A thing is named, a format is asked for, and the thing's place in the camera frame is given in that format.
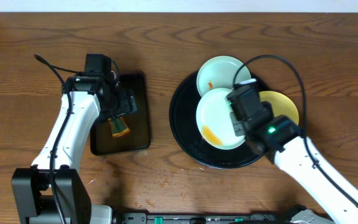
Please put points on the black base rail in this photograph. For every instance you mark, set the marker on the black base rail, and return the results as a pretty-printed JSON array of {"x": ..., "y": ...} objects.
[{"x": 303, "y": 216}]

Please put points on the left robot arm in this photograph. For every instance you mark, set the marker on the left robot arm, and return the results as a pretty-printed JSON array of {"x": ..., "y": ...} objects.
[{"x": 50, "y": 190}]

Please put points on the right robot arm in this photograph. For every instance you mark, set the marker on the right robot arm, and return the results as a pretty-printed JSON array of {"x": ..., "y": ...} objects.
[{"x": 287, "y": 146}]

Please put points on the light blue plate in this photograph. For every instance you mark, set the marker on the light blue plate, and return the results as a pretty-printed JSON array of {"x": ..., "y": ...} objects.
[
  {"x": 217, "y": 72},
  {"x": 213, "y": 120}
]

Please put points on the yellow plate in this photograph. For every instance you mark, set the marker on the yellow plate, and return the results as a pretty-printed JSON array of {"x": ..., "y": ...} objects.
[{"x": 281, "y": 105}]

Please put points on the black rectangular water tray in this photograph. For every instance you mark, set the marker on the black rectangular water tray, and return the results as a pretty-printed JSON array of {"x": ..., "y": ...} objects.
[{"x": 138, "y": 138}]

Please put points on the green orange sponge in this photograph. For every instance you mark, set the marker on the green orange sponge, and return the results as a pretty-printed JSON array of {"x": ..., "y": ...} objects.
[{"x": 119, "y": 127}]

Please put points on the round black tray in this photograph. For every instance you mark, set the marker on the round black tray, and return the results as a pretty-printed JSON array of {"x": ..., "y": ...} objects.
[{"x": 182, "y": 117}]

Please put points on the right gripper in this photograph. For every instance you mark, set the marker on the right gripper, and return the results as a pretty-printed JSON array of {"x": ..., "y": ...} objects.
[{"x": 238, "y": 124}]

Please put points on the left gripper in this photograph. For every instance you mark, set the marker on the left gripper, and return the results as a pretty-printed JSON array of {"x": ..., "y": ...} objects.
[{"x": 122, "y": 109}]

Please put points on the light blue plate top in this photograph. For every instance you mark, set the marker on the light blue plate top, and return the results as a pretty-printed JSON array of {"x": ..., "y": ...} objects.
[{"x": 217, "y": 72}]

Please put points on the light blue plate bottom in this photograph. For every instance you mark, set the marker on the light blue plate bottom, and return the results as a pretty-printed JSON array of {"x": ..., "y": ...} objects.
[{"x": 213, "y": 120}]

